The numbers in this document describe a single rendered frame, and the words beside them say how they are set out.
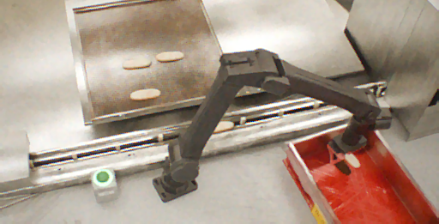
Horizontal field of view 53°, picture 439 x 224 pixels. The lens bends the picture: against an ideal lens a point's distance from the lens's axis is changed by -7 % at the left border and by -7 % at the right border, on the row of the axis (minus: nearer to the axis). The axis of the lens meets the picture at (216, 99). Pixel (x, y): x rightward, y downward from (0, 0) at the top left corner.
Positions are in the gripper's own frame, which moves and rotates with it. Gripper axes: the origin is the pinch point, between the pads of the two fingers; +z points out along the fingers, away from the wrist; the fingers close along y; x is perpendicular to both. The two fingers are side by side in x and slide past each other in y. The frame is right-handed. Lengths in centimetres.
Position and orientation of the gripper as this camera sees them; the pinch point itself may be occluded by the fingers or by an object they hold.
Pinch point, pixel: (340, 156)
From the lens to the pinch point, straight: 153.3
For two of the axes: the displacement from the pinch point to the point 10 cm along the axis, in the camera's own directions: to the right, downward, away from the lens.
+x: -5.5, -6.6, 5.2
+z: -1.3, 6.8, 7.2
